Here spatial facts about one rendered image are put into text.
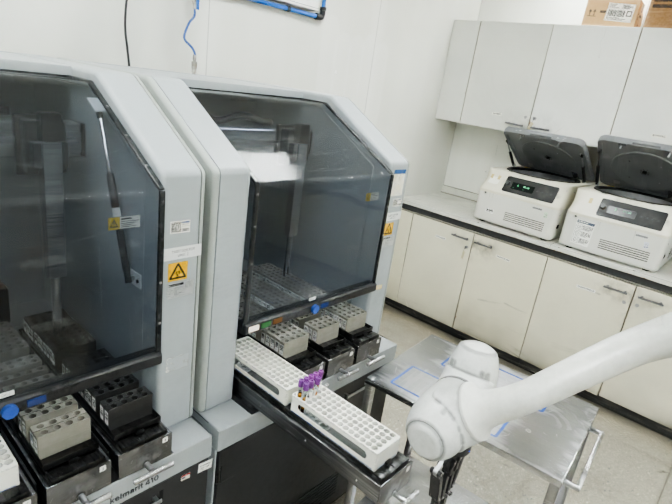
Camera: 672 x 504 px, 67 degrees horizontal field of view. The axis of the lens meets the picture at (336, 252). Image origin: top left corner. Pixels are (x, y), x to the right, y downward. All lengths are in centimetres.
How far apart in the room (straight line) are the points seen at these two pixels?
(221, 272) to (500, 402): 78
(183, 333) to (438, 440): 73
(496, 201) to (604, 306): 92
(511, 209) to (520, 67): 97
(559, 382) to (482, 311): 280
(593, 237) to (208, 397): 249
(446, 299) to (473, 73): 164
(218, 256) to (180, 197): 20
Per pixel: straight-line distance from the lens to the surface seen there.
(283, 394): 145
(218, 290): 138
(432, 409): 92
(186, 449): 146
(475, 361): 105
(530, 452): 154
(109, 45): 233
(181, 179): 121
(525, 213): 346
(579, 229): 337
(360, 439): 133
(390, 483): 134
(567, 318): 349
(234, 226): 134
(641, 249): 331
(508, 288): 358
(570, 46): 373
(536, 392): 92
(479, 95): 392
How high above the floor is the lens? 168
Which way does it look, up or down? 19 degrees down
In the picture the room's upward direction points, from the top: 8 degrees clockwise
